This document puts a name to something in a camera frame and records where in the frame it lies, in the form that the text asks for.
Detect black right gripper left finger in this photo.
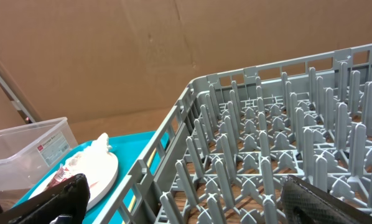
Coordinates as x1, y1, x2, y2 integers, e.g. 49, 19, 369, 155
0, 174, 90, 224

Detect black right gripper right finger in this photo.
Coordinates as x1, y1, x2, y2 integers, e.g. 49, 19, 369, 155
281, 175, 372, 224

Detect red snack wrapper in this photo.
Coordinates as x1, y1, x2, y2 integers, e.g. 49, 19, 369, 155
45, 166, 72, 190

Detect white napkin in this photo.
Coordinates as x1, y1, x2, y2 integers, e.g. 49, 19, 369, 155
64, 133, 112, 179

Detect white round plate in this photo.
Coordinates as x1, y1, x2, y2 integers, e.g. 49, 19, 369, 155
30, 152, 118, 210

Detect clear plastic bin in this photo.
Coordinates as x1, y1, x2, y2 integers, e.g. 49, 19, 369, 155
0, 118, 78, 210

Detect teal plastic tray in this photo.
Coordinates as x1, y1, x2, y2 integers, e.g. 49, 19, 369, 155
12, 131, 169, 223

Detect grey plastic dish rack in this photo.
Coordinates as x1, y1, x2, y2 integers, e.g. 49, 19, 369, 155
95, 44, 372, 223

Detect metal frame bar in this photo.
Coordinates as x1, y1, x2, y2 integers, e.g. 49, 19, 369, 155
0, 60, 42, 123

